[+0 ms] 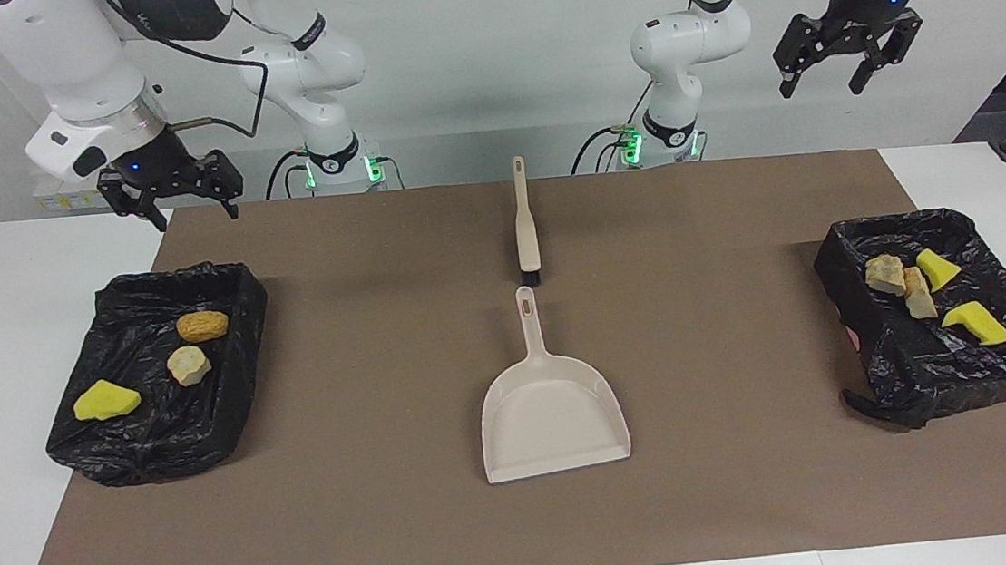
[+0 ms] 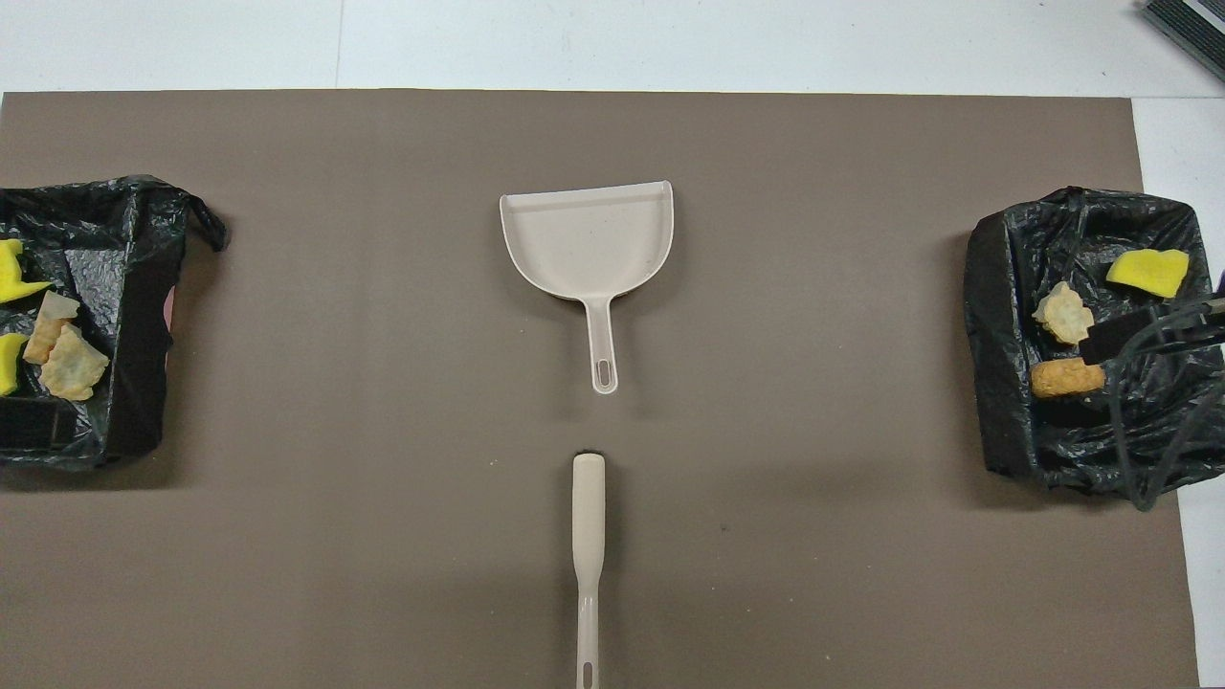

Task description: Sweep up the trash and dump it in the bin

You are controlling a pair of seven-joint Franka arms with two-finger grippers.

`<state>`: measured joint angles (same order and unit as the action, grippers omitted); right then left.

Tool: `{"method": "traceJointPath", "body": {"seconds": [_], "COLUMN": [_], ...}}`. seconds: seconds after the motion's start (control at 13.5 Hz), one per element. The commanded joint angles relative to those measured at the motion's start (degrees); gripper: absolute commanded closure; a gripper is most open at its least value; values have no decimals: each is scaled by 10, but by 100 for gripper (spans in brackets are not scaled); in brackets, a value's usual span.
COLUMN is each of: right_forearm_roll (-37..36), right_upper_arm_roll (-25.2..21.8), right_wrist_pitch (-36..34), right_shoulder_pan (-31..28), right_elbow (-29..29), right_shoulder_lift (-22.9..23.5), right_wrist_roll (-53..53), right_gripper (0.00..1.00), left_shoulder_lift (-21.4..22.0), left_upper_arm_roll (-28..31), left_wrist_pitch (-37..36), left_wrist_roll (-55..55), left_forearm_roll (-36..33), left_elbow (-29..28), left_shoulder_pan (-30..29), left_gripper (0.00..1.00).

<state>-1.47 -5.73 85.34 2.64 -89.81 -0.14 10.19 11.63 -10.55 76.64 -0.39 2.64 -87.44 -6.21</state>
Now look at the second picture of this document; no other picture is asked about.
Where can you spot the pale crumbly bread chunk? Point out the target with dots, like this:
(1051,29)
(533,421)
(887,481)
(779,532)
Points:
(1064,316)

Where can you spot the small yellow sponge piece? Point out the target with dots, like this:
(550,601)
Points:
(10,364)

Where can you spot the yellow green-backed sponge piece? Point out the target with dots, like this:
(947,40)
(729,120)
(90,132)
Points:
(1148,273)

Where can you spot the striped bread roll piece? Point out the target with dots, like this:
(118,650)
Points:
(77,368)

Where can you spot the brown fried nugget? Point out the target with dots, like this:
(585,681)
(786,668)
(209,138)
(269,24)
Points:
(1062,380)

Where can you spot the golden croissant end piece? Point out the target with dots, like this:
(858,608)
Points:
(48,330)

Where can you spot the notched yellow sponge piece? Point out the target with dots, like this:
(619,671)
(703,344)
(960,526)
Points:
(11,277)

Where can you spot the beige plastic dustpan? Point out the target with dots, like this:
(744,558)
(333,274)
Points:
(589,239)

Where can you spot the beige hand brush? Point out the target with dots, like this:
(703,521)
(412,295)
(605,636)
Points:
(589,517)

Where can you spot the black bag lined bin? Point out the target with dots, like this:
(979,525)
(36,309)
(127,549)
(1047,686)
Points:
(124,383)
(1014,287)

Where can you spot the dark grey ribbed panel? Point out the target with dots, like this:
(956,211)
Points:
(1196,24)

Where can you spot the brown table mat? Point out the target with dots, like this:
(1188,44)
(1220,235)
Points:
(861,144)

